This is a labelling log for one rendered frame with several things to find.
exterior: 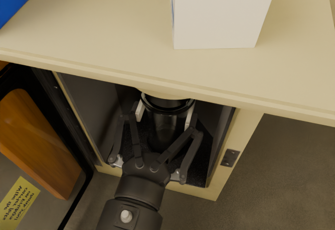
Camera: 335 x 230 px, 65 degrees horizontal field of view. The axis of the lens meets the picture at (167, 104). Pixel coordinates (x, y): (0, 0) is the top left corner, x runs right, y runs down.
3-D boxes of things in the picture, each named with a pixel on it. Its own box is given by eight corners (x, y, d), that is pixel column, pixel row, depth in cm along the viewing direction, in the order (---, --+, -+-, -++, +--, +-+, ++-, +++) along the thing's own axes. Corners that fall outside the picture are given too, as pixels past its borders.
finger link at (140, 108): (139, 122, 52) (136, 121, 52) (149, 95, 56) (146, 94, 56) (138, 114, 49) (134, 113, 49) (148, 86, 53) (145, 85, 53)
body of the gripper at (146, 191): (161, 207, 37) (176, 150, 42) (105, 192, 38) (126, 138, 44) (162, 219, 43) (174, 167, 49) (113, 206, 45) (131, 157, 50)
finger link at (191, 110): (184, 124, 48) (188, 125, 48) (192, 94, 52) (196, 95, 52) (184, 132, 50) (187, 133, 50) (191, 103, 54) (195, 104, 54)
